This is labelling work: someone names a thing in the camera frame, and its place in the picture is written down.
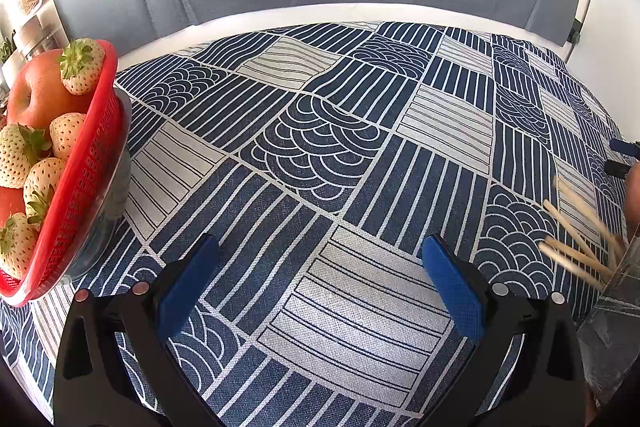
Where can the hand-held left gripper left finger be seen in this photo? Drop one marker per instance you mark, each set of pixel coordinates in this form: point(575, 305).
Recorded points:
point(187, 292)

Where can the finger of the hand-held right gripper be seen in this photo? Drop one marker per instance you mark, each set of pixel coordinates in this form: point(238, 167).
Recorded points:
point(617, 168)
point(625, 147)

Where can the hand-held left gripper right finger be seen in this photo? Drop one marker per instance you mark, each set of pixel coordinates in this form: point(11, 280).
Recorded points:
point(455, 292)

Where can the black cylindrical utensil holder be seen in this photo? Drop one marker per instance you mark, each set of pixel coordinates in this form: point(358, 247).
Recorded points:
point(615, 332)

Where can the white board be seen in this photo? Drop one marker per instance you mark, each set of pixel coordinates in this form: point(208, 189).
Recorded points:
point(615, 32)

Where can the red plastic fruit basket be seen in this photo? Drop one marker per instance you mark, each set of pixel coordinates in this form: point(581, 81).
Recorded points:
point(85, 207)

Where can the blue patterned tablecloth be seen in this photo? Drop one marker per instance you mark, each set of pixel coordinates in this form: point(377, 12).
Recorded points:
point(325, 157)

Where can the heap of white strawberries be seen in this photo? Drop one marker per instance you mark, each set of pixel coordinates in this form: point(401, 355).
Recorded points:
point(82, 72)

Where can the small potted plant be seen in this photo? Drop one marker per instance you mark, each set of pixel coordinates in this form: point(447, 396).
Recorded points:
point(7, 52)

